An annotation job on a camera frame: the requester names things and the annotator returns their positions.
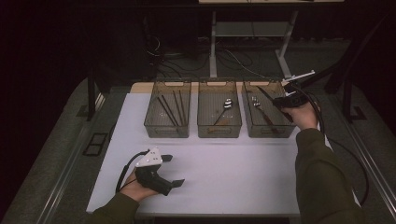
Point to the metal spoon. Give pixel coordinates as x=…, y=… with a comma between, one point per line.
x=228, y=103

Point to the small wooden spoon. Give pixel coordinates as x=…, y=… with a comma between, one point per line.
x=219, y=124

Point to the white metal desk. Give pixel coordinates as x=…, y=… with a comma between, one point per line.
x=249, y=29

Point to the person's left hand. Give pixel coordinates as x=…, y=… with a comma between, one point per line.
x=137, y=193

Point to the large black metal stand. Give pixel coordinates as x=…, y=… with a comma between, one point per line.
x=347, y=93

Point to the metal floor rail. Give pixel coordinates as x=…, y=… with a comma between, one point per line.
x=378, y=177
x=63, y=183

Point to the black floor outlet frame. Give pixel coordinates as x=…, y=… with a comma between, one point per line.
x=95, y=144

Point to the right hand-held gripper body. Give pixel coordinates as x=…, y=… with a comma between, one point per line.
x=294, y=101

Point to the transparent grey plastic bin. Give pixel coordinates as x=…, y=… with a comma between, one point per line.
x=211, y=102
x=162, y=118
x=277, y=121

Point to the person's right hand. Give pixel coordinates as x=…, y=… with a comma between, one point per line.
x=303, y=118

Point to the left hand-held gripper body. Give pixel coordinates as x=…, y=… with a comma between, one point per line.
x=151, y=181

